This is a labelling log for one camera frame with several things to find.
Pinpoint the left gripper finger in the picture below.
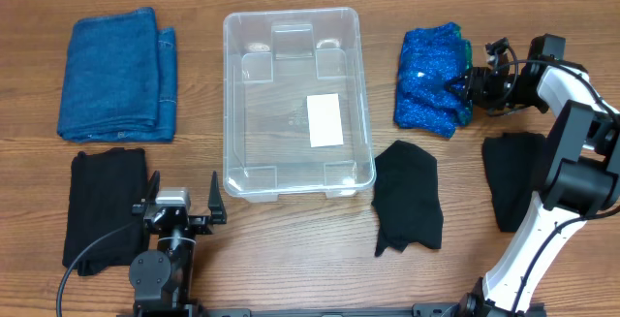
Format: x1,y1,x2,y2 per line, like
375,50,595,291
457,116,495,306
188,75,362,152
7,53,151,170
143,171,160,204
208,172,227,220

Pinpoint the blue sparkly cloth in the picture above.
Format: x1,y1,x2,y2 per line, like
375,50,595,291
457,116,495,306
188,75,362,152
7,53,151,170
393,22,473,139

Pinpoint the black cloth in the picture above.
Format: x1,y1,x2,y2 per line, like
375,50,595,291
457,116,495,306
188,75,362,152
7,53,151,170
62,147,148,276
481,132,545,233
372,141,444,257

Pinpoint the clear plastic container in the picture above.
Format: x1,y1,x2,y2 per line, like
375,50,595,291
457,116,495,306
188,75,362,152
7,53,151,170
223,7,376,203

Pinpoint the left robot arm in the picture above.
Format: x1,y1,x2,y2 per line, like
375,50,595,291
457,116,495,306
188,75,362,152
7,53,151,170
129,172,227,316

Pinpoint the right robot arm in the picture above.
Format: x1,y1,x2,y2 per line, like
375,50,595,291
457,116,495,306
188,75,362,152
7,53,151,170
444,34,619,316

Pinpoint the folded blue denim cloth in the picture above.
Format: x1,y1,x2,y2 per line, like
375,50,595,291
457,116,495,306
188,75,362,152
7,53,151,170
57,7,178,143

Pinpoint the white paper label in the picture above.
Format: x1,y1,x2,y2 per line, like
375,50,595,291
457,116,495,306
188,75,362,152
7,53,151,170
307,93,344,147

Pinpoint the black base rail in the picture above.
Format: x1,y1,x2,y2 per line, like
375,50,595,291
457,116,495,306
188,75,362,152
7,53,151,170
115,301,547,317

